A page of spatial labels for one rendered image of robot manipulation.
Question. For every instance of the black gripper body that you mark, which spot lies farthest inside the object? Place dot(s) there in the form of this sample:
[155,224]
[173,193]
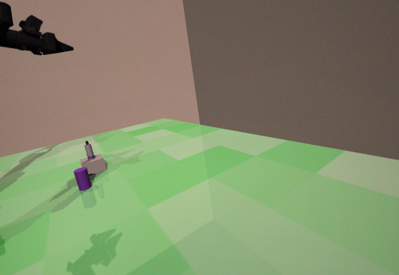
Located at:
[34,43]

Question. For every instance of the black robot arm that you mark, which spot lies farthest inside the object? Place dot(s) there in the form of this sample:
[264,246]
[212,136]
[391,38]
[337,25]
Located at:
[8,37]

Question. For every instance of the grey marker with purple band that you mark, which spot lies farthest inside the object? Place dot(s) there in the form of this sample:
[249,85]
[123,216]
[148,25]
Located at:
[89,151]

